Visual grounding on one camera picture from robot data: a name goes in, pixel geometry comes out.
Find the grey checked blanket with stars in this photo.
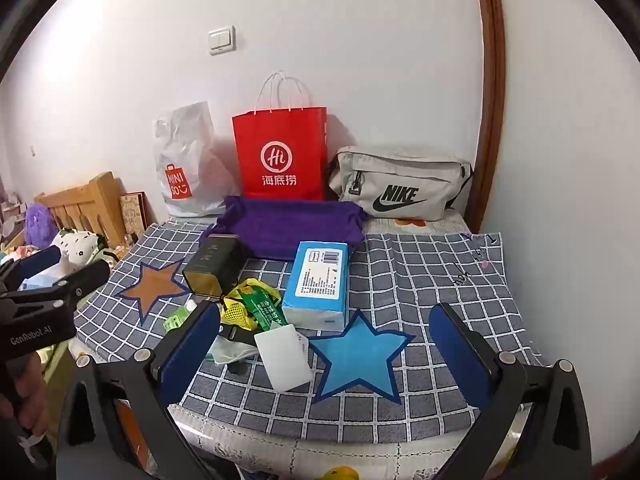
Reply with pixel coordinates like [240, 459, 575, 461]
[74, 220, 553, 445]

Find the green wipe packet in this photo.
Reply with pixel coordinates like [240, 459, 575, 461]
[163, 305, 190, 332]

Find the grey waist bag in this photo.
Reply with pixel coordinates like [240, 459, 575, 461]
[327, 145, 475, 221]

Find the dark metal tin box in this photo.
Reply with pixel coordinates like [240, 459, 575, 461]
[181, 233, 251, 297]

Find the purple plush toy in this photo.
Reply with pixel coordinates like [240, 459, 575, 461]
[24, 203, 59, 247]

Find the blue tissue pack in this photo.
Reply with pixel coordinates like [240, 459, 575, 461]
[281, 240, 350, 332]

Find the purple plush storage basket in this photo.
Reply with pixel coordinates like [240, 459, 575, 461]
[199, 195, 370, 262]

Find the wooden headboard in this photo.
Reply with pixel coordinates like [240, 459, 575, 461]
[34, 171, 129, 251]

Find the white dotted pillow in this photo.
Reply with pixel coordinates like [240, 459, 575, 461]
[49, 229, 102, 267]

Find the white plastic shopping bag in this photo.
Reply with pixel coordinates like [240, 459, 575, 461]
[152, 101, 236, 219]

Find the yellow mesh bag green label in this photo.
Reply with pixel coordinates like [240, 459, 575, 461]
[221, 279, 289, 332]

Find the translucent drawstring pouch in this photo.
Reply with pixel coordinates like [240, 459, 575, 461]
[206, 335, 257, 367]

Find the person's left hand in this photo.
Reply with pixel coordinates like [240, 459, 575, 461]
[0, 354, 50, 457]

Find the white packet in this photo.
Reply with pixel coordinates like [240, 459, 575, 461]
[254, 324, 312, 392]

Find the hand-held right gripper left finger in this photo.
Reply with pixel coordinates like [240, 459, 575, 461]
[55, 301, 221, 480]

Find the brown hardcover book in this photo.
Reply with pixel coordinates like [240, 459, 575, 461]
[119, 190, 151, 247]

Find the red paper shopping bag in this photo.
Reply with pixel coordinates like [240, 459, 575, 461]
[231, 72, 329, 202]

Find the brown wooden door frame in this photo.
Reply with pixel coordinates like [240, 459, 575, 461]
[471, 0, 507, 234]

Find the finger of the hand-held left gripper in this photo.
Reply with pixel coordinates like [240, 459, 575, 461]
[0, 245, 61, 294]
[30, 259, 111, 307]

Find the white wall light switch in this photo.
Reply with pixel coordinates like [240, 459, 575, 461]
[208, 26, 236, 56]

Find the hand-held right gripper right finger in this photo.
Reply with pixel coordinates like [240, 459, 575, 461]
[429, 302, 593, 480]

